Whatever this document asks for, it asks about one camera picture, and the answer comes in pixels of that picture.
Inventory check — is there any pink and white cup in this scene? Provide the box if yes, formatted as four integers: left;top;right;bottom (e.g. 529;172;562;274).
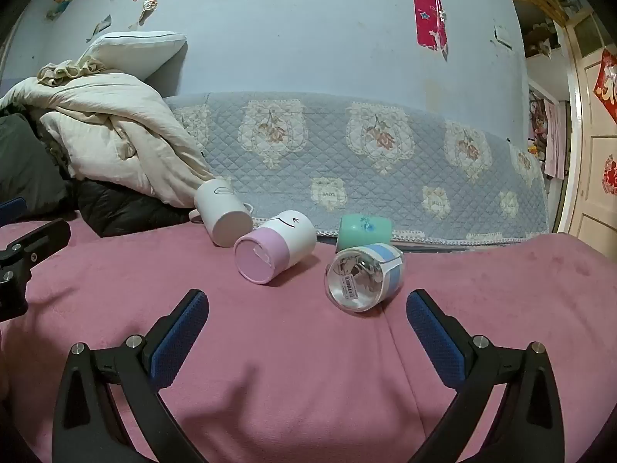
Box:
234;210;317;285

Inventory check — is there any clear glass cup blue band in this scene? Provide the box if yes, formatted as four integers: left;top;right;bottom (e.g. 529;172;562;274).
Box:
324;244;406;314

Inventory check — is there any cream duvet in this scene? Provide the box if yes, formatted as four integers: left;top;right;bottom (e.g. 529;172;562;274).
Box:
0;58;215;207

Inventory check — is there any green cup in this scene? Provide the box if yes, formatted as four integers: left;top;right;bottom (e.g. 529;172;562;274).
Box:
336;214;393;254

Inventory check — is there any red wall banner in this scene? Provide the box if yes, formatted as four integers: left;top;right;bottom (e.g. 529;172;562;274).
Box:
408;0;449;61

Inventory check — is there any white pillow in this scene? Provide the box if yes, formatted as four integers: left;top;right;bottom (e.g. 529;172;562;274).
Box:
81;32;188;82

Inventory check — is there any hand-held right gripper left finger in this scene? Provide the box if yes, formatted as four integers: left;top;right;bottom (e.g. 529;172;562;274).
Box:
51;289;210;463

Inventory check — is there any small red door decoration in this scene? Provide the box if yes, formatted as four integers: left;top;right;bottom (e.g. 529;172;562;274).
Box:
602;153;617;196

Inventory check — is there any black jacket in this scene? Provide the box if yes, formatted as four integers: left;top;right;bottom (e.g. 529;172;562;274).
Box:
77;178;196;238

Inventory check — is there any white mug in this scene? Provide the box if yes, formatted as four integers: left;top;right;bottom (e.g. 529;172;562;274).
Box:
188;178;255;248

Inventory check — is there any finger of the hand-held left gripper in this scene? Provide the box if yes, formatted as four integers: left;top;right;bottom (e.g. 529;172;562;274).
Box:
0;197;71;323

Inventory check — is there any red paper door decoration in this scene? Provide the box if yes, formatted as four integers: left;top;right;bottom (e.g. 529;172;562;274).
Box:
594;48;617;125

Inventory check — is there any dark grey cloth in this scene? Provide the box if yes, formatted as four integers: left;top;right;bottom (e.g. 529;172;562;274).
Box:
0;112;73;220

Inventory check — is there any pink blanket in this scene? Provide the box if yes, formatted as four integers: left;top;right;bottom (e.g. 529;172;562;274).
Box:
0;222;617;463

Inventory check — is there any grey quilted floral bedspread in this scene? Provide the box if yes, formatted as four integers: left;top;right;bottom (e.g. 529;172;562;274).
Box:
163;91;550;247

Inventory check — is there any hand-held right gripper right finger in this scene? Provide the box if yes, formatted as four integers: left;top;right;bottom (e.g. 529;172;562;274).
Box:
406;289;566;463

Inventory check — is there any cream wooden door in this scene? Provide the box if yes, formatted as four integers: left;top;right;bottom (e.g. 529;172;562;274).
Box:
554;7;617;256

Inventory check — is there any pink hanging cloth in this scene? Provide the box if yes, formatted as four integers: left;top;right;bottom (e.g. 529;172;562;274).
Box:
542;99;567;180

